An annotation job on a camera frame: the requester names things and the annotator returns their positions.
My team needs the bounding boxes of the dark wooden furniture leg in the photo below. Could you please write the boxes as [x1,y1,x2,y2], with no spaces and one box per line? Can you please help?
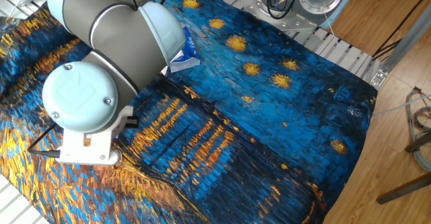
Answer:
[375,133,431,204]

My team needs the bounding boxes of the starry night painted tablecloth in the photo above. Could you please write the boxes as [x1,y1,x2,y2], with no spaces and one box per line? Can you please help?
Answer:
[0,0,378,224]

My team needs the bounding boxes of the blue white tissue pack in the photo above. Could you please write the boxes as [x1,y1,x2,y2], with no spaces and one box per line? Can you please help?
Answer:
[160,25,201,75]

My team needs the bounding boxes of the black floor cables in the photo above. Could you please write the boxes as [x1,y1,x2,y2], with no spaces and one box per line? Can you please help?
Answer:
[372,0,431,61]

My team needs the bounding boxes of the thin white cable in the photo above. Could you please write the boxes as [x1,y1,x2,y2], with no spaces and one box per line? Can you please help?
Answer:
[372,94,431,117]

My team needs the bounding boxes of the aluminium frame beam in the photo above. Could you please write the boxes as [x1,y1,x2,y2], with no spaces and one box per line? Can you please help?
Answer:
[368,1,431,90]

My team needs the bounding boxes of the grey coiled cable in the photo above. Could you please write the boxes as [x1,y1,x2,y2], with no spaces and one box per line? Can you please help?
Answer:
[405,87,431,173]

